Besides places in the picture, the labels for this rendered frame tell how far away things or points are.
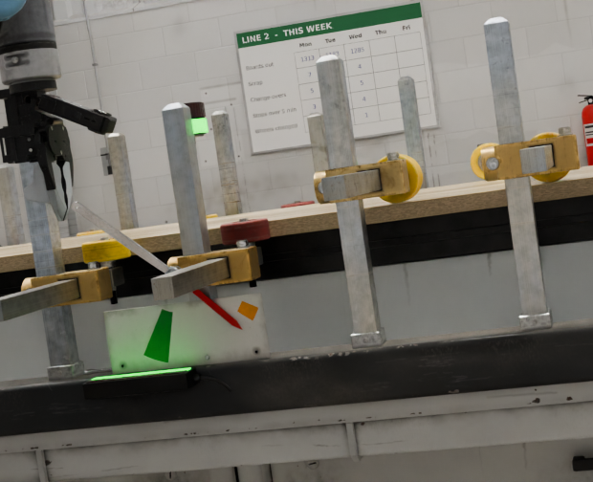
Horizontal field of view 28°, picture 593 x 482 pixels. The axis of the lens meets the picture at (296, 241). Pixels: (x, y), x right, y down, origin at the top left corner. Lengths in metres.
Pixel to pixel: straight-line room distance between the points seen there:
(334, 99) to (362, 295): 0.29
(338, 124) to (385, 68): 7.17
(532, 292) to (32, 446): 0.85
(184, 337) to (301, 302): 0.26
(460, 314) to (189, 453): 0.49
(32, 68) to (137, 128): 7.58
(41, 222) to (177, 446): 0.42
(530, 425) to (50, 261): 0.79
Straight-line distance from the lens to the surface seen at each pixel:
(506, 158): 1.74
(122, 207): 3.07
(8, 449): 2.05
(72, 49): 9.62
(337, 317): 2.03
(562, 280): 1.98
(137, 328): 1.89
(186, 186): 1.85
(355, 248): 1.78
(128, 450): 1.98
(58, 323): 1.95
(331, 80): 1.79
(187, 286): 1.65
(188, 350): 1.87
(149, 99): 9.38
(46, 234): 1.94
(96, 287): 1.91
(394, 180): 1.76
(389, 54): 8.95
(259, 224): 1.96
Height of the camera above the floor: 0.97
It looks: 3 degrees down
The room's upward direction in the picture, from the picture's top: 8 degrees counter-clockwise
